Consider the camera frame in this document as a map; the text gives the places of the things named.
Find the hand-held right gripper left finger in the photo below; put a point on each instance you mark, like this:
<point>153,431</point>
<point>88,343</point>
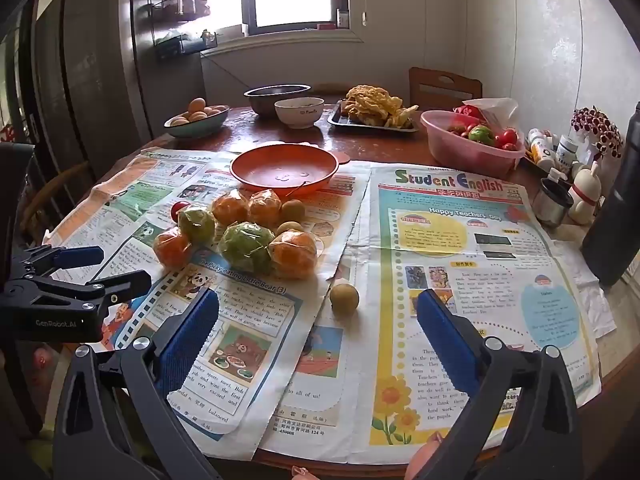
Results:
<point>192,332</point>

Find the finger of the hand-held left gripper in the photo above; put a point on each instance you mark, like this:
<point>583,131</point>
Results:
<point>80,257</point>
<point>125,285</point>

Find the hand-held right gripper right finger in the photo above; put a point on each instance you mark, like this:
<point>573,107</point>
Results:
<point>445,340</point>

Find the green citrus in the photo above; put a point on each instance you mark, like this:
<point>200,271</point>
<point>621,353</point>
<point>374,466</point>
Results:
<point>196,224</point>
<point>247,246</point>

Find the brown round longan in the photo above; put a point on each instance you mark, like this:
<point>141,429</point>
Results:
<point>292,210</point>
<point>287,226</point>
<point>344,299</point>

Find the orange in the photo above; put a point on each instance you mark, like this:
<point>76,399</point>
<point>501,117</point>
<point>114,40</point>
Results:
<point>230,208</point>
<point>265,207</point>
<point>172,247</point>
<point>293,255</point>

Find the orange plastic plate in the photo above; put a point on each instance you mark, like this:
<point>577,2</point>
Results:
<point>280,170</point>

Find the curved wooden armchair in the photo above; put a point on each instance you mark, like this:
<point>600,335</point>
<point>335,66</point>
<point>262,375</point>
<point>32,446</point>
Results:
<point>55,185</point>

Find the red cherry tomato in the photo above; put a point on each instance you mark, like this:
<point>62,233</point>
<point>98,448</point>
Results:
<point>178,210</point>

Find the white cloth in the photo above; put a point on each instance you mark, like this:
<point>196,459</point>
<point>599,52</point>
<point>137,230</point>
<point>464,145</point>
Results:
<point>585,282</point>

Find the teal oval bowl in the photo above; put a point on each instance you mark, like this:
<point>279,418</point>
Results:
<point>200,129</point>

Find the grey refrigerator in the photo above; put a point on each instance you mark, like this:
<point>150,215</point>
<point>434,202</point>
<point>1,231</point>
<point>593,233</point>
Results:
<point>100,85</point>

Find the steel cup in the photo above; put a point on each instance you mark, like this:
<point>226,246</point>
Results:
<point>552,204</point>

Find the pink plastic basin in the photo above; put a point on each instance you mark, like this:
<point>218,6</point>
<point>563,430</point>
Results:
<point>460,156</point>

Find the pile of brown eggs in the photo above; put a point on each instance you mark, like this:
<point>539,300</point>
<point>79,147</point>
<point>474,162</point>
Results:
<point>197,106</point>

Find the white rabbit figurine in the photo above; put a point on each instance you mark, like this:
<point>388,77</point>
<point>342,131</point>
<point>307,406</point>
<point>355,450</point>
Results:
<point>585,192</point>

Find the green tomato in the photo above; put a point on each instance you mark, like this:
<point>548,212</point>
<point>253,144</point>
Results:
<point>481,135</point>

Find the pile of red tomatoes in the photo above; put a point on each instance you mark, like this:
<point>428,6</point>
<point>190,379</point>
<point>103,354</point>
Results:
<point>507,137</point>

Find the white bottle yellow label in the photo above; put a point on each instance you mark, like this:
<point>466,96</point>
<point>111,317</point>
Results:
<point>540,149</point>

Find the dark thermos flask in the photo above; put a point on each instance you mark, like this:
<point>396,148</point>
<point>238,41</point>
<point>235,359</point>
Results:
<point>617,210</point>

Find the steel mixing bowl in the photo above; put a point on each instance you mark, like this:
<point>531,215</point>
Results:
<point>260,105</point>

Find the white pill bottle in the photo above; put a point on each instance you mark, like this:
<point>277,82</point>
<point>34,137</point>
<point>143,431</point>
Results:
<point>567,151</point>

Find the red packet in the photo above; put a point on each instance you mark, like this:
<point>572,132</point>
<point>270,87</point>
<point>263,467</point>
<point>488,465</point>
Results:
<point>466,111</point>

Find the black hanging rack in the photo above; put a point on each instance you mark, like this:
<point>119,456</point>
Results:
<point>180,47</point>

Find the white plastic bag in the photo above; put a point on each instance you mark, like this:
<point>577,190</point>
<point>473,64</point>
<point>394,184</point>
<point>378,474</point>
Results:
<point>500,110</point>

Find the white ceramic bowl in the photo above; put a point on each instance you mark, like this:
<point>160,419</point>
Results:
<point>299,116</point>

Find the fried dough pieces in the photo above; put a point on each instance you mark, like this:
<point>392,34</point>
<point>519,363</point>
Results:
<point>372,102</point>

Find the wooden dining chair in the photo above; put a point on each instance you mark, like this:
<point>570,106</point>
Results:
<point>425,85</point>

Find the red white flower decoration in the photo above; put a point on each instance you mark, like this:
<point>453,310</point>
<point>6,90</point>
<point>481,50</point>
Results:
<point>597,127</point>

